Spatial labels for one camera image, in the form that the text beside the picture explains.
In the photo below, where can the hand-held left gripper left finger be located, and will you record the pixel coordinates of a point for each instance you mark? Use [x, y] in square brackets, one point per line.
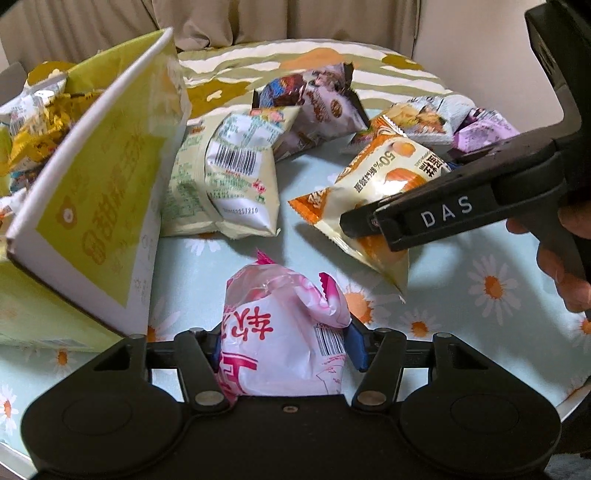
[213, 355]

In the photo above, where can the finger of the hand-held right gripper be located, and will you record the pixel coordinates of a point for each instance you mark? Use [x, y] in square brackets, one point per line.
[455, 165]
[360, 224]

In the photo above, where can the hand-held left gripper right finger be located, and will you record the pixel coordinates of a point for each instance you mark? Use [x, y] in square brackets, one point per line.
[356, 346]

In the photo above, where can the cream and orange snack packet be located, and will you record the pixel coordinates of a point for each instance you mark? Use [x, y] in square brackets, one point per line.
[383, 170]

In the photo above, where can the pink and white snack packet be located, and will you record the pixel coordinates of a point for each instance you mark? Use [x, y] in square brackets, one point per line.
[277, 341]

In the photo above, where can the yellow-green cardboard box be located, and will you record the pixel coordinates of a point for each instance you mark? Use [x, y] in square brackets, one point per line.
[92, 184]

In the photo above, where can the yellow and dark snack packet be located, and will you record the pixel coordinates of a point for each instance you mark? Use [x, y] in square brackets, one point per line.
[41, 131]

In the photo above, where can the person's right hand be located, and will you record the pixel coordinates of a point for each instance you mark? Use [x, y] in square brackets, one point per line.
[558, 270]

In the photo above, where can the purple snack packet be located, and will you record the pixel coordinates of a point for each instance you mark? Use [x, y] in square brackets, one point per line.
[485, 130]

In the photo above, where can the grey-white chip packet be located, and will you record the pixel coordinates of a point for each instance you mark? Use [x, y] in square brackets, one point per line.
[415, 117]

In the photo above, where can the brown and lilac snack packet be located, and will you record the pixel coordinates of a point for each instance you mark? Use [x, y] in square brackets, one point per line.
[318, 106]

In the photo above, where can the pale green snack packet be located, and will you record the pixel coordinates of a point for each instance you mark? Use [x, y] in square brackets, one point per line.
[184, 189]
[240, 170]

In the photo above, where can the floral striped blanket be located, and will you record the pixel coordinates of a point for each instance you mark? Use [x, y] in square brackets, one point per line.
[258, 64]

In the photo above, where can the beige curtain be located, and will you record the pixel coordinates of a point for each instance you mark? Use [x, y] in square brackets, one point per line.
[231, 21]

